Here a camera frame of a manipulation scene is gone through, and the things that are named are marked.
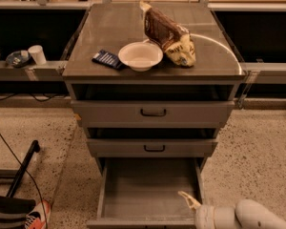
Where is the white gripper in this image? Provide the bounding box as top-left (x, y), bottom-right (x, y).
top-left (178, 191), bottom-right (236, 229)

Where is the grey bottom drawer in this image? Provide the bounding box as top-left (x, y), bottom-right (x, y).
top-left (87, 157), bottom-right (205, 229)

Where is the grey drawer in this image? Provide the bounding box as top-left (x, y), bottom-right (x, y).
top-left (71, 100), bottom-right (235, 128)
top-left (87, 139), bottom-right (217, 157)
top-left (87, 157), bottom-right (205, 229)

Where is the grey middle drawer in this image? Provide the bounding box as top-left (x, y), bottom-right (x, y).
top-left (87, 139), bottom-right (217, 157)

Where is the grey drawer cabinet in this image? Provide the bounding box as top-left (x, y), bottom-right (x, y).
top-left (61, 1), bottom-right (247, 229)

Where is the grey top drawer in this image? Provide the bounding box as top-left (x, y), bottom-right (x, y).
top-left (71, 100), bottom-right (235, 128)

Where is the orange white sneaker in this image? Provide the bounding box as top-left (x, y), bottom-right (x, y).
top-left (25, 200), bottom-right (51, 229)

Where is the white paper bowl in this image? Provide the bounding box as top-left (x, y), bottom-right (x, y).
top-left (118, 42), bottom-right (163, 72)

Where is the bagged bread loaf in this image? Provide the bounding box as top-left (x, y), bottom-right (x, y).
top-left (140, 2), bottom-right (196, 67)

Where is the dark blue snack packet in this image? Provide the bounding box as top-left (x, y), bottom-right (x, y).
top-left (92, 50), bottom-right (122, 70)

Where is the dark striped trouser leg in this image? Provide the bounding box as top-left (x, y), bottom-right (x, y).
top-left (0, 196), bottom-right (36, 229)

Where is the black metal stand leg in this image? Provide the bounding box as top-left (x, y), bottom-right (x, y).
top-left (0, 140), bottom-right (40, 198)

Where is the white paper cup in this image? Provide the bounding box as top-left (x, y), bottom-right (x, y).
top-left (28, 45), bottom-right (47, 65)

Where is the blue patterned bowl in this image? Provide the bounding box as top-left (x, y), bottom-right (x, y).
top-left (6, 50), bottom-right (31, 68)

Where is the black floor cable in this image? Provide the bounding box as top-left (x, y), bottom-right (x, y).
top-left (0, 117), bottom-right (50, 229)

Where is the grey metal shelf rail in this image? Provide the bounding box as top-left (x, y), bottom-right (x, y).
top-left (0, 61), bottom-right (67, 81)

